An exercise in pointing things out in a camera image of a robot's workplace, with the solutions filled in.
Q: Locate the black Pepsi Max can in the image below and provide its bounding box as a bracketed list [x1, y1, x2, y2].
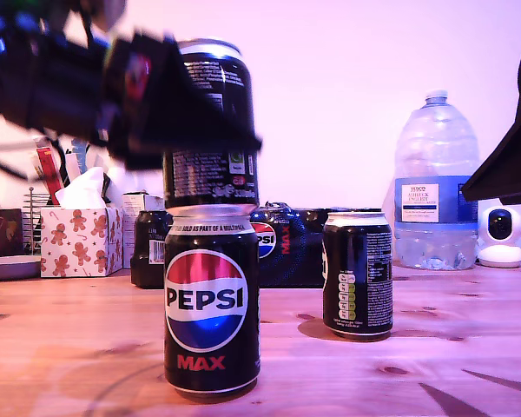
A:
[163, 207, 261, 401]
[162, 37, 261, 210]
[322, 211, 394, 341]

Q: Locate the black Pepsi Max multipack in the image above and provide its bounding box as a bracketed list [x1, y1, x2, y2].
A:
[129, 200, 386, 290]

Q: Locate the large clear water bottle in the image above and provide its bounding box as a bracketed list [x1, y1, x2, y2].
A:
[393, 89, 481, 271]

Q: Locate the small white cardboard box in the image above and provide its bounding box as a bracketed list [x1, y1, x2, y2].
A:
[121, 190, 166, 270]

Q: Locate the white paper sachet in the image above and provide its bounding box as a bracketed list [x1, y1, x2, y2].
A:
[62, 154, 81, 183]

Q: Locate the white paper tissue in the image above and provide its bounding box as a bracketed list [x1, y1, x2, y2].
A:
[54, 167, 108, 209]

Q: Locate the gingerbread print tissue box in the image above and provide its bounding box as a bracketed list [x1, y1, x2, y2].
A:
[39, 207, 125, 279]

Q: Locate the dark patterned box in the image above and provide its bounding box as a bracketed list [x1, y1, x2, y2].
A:
[0, 208, 25, 260]

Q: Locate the grey plate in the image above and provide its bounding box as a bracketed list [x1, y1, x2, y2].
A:
[0, 255, 43, 281]

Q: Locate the small white round camera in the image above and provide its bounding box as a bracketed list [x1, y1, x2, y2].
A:
[478, 200, 521, 269]

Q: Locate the metal wire holder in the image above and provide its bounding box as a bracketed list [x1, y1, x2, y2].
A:
[22, 186, 49, 257]

